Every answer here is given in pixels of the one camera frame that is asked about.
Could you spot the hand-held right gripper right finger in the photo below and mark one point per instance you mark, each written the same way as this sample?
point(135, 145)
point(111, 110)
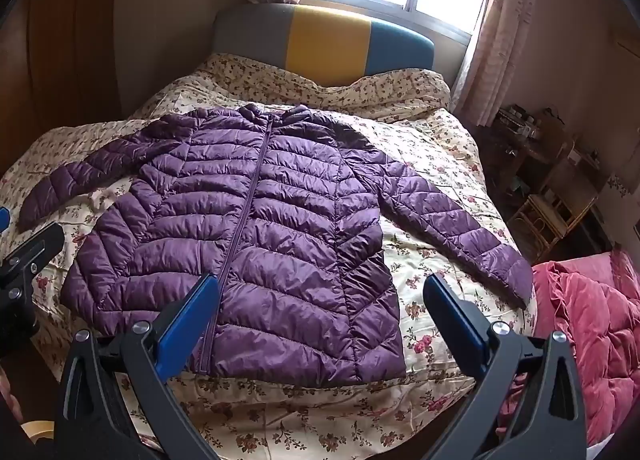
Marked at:
point(452, 322)

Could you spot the floral pillow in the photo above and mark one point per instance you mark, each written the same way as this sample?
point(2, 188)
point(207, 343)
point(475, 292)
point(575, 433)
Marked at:
point(325, 95)

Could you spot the pink quilted blanket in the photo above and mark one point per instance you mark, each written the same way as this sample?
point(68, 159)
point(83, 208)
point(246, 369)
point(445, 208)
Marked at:
point(590, 320)

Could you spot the pale yellow round object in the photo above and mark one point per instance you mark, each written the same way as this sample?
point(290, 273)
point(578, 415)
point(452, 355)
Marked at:
point(39, 432)

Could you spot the purple puffer jacket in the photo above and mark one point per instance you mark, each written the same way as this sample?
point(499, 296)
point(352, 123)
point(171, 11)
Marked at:
point(280, 220)

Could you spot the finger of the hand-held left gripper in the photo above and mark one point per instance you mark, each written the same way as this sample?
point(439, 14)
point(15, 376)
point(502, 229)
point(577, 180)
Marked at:
point(3, 218)
point(35, 247)

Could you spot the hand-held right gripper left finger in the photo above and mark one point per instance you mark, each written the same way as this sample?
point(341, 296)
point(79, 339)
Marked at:
point(187, 325)

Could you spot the long pale patterned curtain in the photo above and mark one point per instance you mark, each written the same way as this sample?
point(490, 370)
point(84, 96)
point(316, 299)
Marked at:
point(500, 40)

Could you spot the cream floral quilt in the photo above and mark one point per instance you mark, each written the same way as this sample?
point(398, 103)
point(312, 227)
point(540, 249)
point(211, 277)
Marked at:
point(350, 420)

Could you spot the brown wooden wardrobe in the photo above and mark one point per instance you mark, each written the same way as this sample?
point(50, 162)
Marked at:
point(60, 65)

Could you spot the grey yellow blue headboard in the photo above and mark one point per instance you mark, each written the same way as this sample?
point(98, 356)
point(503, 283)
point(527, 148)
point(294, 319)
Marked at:
point(325, 40)

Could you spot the cluttered wooden desk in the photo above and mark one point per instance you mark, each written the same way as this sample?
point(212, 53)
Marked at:
point(540, 150)

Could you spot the wooden chair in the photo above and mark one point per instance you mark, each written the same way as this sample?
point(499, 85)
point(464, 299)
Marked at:
point(542, 225)

